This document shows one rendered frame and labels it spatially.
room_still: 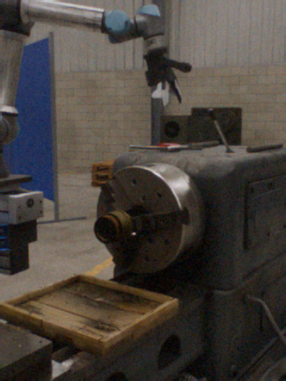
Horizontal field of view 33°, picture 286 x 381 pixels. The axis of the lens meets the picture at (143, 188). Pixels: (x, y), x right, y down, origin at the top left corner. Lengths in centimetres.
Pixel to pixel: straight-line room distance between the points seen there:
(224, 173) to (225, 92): 1006
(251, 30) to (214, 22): 84
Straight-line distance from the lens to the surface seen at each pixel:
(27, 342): 97
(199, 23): 1183
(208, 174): 144
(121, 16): 165
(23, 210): 166
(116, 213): 131
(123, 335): 115
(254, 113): 1132
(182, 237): 133
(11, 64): 187
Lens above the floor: 139
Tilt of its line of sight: 9 degrees down
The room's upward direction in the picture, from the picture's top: straight up
